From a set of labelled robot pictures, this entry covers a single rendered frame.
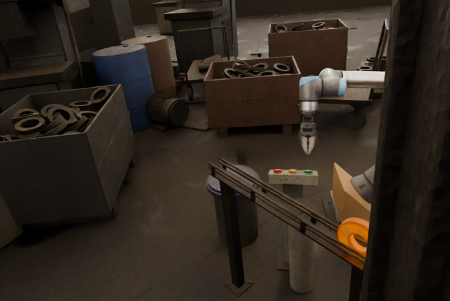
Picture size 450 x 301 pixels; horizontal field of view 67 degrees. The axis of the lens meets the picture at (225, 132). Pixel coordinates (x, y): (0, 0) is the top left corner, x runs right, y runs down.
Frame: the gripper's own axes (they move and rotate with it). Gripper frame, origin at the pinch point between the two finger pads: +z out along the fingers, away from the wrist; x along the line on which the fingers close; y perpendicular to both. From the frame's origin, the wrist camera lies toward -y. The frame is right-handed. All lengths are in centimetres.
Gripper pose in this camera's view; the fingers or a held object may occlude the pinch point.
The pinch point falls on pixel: (307, 151)
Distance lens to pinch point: 173.3
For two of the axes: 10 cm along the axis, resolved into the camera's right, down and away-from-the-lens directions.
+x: -9.8, -0.1, 2.1
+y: 2.1, -1.1, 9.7
